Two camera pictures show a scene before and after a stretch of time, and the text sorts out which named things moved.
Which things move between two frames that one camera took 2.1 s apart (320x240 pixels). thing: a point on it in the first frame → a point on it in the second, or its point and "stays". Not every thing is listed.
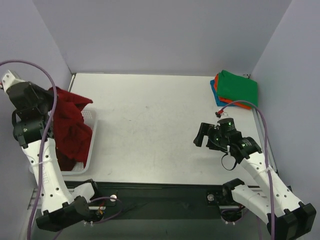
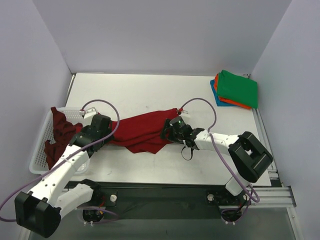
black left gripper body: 40,95 → 104,124
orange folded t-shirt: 242,105 stays
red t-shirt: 72,132 → 142,132
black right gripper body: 204,135 → 165,131
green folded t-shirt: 237,87 stays
